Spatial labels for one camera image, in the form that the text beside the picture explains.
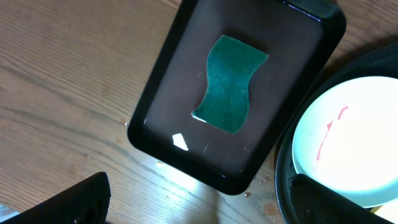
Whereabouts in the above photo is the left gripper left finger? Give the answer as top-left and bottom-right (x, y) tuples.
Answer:
(3, 172), (111, 224)

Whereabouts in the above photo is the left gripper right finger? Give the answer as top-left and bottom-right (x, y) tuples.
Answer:
(290, 174), (392, 224)

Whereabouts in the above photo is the light blue plate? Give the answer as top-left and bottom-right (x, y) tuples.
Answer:
(292, 77), (397, 208)

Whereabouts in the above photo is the yellow plate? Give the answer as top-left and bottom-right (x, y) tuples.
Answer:
(371, 199), (398, 223)

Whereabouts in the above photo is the green sponge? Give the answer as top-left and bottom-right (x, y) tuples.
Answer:
(192, 35), (269, 134)

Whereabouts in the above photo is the rectangular black tray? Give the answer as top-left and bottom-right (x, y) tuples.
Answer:
(127, 0), (346, 195)

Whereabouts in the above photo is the round black tray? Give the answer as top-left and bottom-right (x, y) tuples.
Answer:
(275, 44), (397, 223)

